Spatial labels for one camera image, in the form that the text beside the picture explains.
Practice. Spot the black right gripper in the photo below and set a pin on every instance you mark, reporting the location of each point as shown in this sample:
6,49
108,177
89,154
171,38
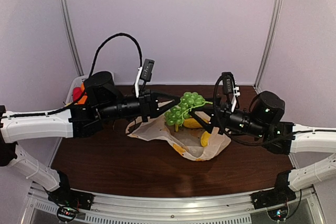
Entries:
223,115

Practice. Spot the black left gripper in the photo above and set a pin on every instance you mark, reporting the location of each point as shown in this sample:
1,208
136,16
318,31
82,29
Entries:
145,97

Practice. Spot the yellow toy banana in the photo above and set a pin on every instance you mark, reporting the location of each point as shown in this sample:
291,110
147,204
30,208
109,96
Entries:
189,123

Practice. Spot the large yellow toy lemon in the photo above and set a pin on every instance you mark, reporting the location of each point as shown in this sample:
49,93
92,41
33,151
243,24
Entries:
205,139

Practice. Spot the green toy grape bunch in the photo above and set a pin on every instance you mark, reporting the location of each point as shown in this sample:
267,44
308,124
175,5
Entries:
180,112

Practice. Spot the cream printed plastic bag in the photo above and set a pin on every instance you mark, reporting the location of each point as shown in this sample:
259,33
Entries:
186,141

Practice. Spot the orange toy fruit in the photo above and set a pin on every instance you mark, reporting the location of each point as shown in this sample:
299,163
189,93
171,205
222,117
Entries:
84,95

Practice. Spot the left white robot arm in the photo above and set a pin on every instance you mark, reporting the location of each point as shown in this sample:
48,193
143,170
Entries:
74,121

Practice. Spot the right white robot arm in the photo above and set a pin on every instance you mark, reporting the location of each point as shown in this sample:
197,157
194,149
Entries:
289,138

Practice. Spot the red toy fruit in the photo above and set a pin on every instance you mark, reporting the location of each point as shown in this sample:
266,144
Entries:
76,93

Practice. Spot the white perforated plastic basket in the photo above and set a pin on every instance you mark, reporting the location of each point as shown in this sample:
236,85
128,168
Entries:
98,89

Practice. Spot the right round circuit board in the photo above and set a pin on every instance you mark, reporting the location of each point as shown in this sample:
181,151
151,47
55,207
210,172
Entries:
278,214

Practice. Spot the round circuit board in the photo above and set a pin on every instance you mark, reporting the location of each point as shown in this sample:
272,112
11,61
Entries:
278,214
66,213

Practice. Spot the left round circuit board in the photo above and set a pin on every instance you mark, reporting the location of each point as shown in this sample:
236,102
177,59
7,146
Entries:
66,213

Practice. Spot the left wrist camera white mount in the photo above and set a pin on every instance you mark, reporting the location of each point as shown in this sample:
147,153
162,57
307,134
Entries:
144,74

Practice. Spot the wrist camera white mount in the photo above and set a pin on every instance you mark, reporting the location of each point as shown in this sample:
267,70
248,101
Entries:
231,90
144,74

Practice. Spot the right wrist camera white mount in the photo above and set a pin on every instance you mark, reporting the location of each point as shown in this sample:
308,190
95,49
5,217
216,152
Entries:
231,90

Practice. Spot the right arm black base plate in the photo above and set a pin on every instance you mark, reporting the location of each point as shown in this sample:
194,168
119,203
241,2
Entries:
272,197

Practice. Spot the aluminium front rail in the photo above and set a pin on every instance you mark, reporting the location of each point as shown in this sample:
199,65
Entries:
234,208

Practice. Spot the right aluminium frame post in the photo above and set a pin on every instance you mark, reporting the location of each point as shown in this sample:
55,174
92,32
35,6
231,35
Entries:
276,11

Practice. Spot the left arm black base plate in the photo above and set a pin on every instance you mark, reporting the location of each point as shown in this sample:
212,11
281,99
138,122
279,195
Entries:
71,198

